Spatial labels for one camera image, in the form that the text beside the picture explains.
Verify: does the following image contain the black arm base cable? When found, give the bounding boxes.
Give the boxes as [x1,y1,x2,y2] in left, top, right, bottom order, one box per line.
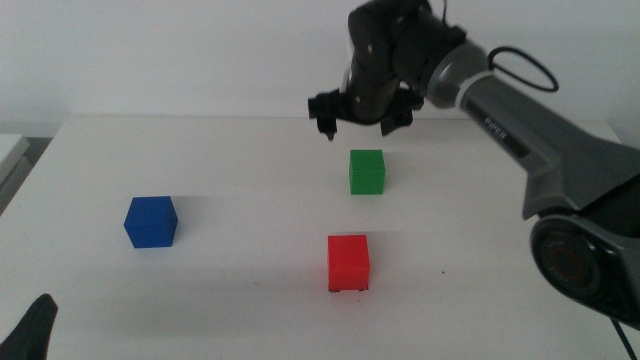
[609,318,639,360]

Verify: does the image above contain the red cube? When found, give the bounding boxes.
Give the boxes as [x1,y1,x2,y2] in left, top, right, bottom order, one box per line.
[327,234,371,293]

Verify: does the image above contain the blue cube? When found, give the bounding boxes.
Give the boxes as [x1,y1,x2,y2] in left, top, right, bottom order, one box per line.
[123,195,180,250]

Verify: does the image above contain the green cube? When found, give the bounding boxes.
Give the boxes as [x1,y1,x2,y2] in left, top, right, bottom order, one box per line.
[348,149,386,196]

